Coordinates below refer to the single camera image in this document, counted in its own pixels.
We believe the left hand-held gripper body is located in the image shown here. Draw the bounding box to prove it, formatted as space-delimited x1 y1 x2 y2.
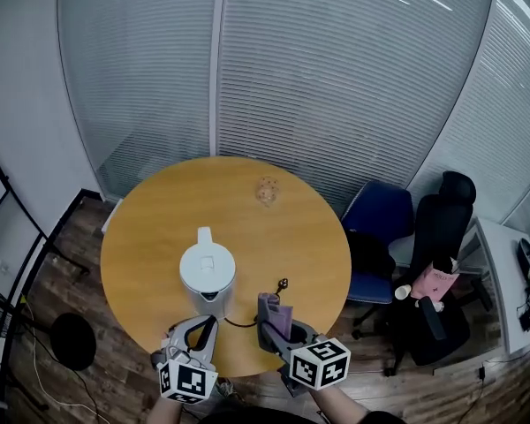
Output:
150 314 220 406

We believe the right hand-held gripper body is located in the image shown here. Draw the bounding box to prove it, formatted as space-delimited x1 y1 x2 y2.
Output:
264 319 352 398

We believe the white electric kettle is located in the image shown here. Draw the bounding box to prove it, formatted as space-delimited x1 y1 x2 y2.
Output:
178 226 239 322

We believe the person's left forearm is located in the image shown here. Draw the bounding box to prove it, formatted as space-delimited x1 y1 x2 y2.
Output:
151 397 187 424

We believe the person's right forearm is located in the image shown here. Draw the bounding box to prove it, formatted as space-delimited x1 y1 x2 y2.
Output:
307 383 373 424

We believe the person's black top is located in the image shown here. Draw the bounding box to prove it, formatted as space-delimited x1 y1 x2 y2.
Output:
193 405 408 424

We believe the black round stool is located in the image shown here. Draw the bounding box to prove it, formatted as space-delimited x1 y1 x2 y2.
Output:
49 312 98 372

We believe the black jacket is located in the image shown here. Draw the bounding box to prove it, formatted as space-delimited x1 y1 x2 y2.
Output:
345 229 398 278

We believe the blue office chair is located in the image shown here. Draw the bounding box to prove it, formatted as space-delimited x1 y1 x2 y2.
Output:
340 179 416 339

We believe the black mesh office chair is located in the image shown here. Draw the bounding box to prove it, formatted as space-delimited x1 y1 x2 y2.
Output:
382 170 494 378

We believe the white side desk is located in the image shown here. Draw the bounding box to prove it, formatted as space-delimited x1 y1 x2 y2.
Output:
460 216 530 358

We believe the black kettle power cable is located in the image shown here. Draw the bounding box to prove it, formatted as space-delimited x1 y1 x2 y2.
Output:
223 316 261 329

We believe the white floor cable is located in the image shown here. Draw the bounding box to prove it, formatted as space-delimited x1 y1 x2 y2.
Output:
20 297 103 424

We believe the black metal rack frame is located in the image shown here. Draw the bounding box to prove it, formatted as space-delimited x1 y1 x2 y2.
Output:
0 136 92 415

